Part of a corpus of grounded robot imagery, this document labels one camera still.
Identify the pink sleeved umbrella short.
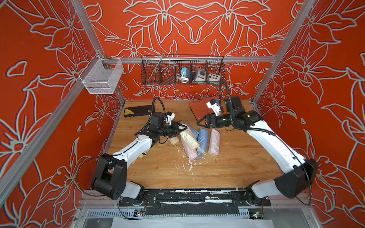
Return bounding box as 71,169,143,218
208,129,221,156

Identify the red plastic tool case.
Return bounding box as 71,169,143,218
189,96,219,121

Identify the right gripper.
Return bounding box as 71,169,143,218
197,114,236,129

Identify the black wire wall basket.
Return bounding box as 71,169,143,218
141,54,226,86

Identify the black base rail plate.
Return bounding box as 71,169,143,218
117,188,271,219

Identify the pink sleeved umbrella long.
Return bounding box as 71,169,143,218
181,137,198,161

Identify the cream sleeved umbrella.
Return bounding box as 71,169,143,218
181,127,199,150

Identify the white mesh basket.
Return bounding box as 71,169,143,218
79,59,124,95

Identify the black yellow tool box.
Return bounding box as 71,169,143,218
123,105,155,118

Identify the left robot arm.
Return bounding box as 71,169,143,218
90,112,188,201

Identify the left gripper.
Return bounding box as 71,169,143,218
158,122,187,138

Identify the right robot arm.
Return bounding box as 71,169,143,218
191,97,318,205

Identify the light blue sleeved umbrella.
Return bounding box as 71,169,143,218
180,121,199,139

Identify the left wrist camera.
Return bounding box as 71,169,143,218
166,112,175,125

